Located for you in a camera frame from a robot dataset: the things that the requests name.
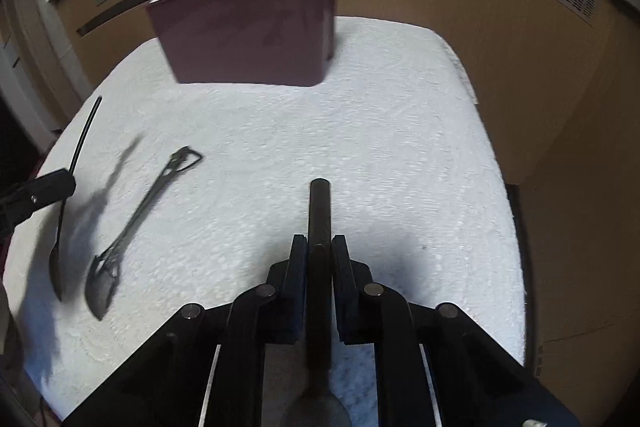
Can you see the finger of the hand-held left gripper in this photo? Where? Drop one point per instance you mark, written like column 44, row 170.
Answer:
column 50, row 188

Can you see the metal shovel-shaped spoon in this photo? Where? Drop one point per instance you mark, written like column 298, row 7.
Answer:
column 102, row 287

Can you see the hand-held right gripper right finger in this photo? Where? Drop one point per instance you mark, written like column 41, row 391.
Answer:
column 345, row 287

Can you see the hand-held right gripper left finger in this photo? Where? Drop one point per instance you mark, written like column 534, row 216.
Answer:
column 292, row 287

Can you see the maroon plastic utensil holder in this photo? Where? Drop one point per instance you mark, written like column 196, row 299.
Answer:
column 250, row 32

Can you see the white lace tablecloth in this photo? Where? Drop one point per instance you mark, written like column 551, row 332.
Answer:
column 350, row 157

